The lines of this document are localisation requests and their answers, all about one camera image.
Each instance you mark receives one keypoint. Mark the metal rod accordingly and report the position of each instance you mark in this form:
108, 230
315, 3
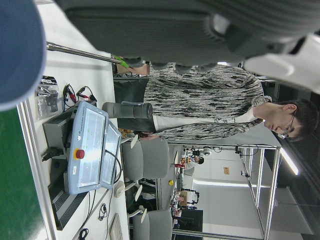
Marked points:
80, 52

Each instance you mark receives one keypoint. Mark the large teach pendant red button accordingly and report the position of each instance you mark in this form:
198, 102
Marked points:
87, 150

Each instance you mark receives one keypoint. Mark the grey controller box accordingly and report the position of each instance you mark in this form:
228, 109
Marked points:
56, 130

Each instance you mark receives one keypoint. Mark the black vented panel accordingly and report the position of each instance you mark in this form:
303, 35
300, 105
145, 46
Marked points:
65, 205

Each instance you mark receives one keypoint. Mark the grey cylindrical bottle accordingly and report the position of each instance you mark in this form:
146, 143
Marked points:
130, 110

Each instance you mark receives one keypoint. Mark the grey keyboard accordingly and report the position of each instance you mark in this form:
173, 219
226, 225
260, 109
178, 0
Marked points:
116, 227

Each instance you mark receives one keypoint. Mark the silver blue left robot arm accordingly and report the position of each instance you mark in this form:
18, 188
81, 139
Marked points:
17, 50

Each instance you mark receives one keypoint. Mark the person in white shirt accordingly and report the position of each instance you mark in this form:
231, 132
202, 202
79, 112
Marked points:
195, 162

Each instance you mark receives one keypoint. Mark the ceiling light strip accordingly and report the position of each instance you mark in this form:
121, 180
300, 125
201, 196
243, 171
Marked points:
290, 162

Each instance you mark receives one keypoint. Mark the grey office chair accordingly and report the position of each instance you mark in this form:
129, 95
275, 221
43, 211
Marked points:
157, 225
150, 160

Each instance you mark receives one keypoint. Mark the aluminium cage frame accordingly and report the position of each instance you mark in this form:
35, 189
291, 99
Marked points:
270, 190

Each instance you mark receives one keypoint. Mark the green conveyor belt aluminium frame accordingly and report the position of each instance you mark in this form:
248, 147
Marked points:
17, 180

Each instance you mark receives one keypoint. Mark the plastic bag black parts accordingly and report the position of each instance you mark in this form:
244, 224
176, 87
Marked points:
47, 97

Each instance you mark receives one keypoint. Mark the black monitor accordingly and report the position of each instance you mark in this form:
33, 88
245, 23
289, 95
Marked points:
191, 220

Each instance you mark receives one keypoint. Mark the person in patterned sweater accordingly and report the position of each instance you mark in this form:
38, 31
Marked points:
200, 100

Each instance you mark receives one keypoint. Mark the teach pendant without button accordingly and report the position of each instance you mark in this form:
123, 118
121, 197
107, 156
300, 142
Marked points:
111, 155

